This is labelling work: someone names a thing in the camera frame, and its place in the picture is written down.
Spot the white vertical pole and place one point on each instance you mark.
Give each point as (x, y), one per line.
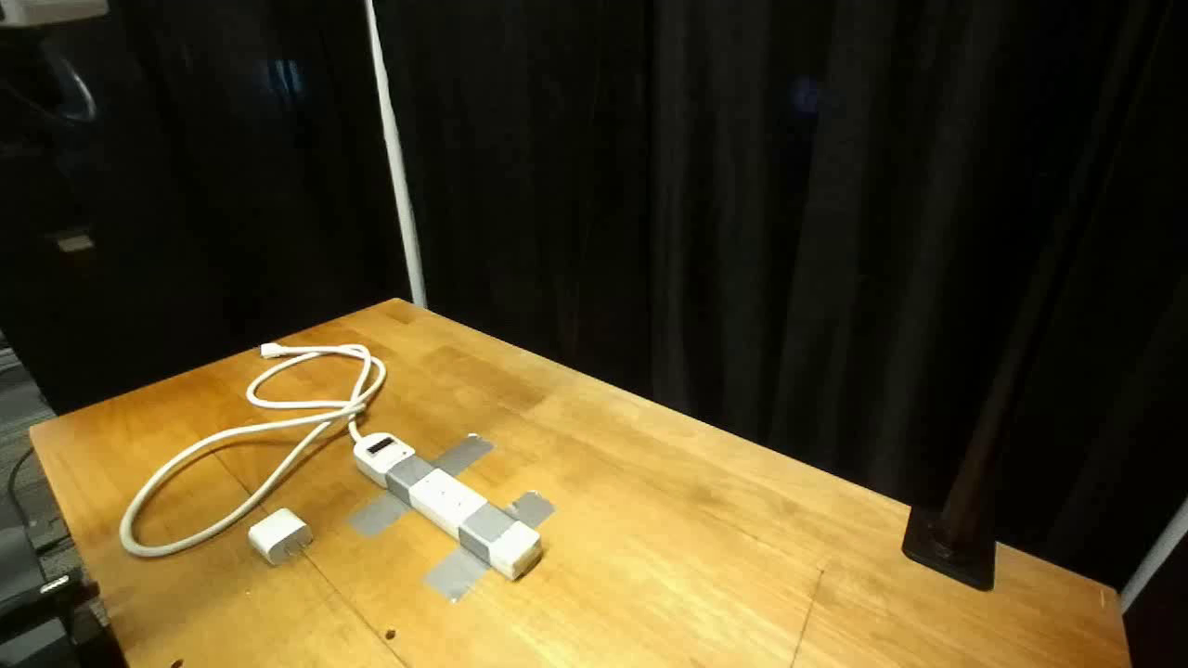
(396, 160)

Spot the black curtain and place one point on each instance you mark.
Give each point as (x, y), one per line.
(800, 220)

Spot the black camera stand post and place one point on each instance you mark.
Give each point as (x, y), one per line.
(958, 536)

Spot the grey duct tape strip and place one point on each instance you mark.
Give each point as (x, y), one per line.
(496, 540)
(416, 483)

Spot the white charger head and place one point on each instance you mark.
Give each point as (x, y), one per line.
(281, 536)

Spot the grey duct tape strip far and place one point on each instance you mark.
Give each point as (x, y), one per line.
(416, 483)

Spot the white power strip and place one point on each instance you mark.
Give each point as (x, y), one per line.
(455, 461)

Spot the grey duct tape strip near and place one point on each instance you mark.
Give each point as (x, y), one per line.
(496, 540)

